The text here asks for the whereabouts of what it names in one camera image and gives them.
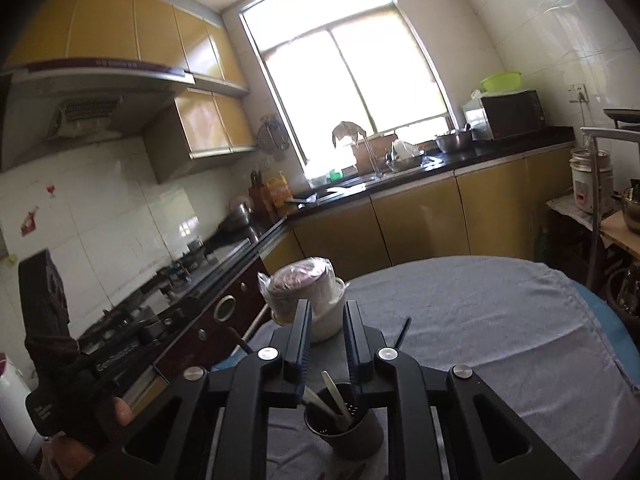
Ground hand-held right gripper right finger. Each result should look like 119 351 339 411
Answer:
342 300 581 480

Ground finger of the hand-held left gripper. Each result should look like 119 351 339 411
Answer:
141 296 203 343

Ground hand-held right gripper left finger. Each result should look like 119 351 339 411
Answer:
120 300 313 480

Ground dark wooden chopstick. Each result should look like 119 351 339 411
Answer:
394 316 412 352

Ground black perforated utensil holder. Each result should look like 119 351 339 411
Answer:
304 382 386 462

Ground person's left hand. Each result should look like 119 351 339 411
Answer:
42 397 135 480

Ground white plastic chopstick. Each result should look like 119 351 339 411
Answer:
301 386 343 420
321 371 352 423

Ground white ceramic bowl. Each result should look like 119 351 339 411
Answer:
270 280 347 344

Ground white plastic container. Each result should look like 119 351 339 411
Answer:
0 352 47 463

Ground gas stove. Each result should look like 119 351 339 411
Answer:
75 240 251 356

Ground red built-in disinfection cabinet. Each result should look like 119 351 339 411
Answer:
152 259 272 378

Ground white plastic bag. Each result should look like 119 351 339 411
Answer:
257 257 334 311

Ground grey tablecloth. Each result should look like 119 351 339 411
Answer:
210 256 633 480

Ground yellow base cabinets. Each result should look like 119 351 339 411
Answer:
262 147 576 275

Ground yellow oil bottle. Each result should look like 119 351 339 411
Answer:
265 171 294 211

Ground wooden knife block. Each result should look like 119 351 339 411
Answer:
248 170 271 217

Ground steel sink faucet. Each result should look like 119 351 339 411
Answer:
357 130 384 179

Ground dish rack with white bag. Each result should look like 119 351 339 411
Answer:
385 138 426 171

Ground grey rag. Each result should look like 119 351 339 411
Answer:
331 121 367 149

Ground hanging round metal rack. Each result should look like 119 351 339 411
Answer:
257 115 291 154

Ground steel basin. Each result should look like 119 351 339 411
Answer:
434 130 474 155

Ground steel range hood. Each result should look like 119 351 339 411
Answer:
0 57 197 171

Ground black kitchen countertop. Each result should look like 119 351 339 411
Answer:
284 127 576 219

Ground blue cloth under tablecloth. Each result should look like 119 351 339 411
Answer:
569 277 637 411

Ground microwave oven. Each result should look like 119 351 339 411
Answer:
461 89 547 142

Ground white rice cooker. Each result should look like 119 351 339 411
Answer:
570 147 615 216

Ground kitchen window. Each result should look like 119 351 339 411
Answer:
239 0 454 182

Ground green plastic basin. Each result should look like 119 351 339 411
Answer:
479 72 523 94

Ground steel pot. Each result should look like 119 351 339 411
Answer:
621 180 640 234

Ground black pan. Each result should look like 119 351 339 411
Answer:
603 107 640 126

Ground small yellow wall cabinet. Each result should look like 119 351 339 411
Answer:
144 87 259 184

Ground yellow wall cabinets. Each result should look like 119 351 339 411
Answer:
4 0 250 95

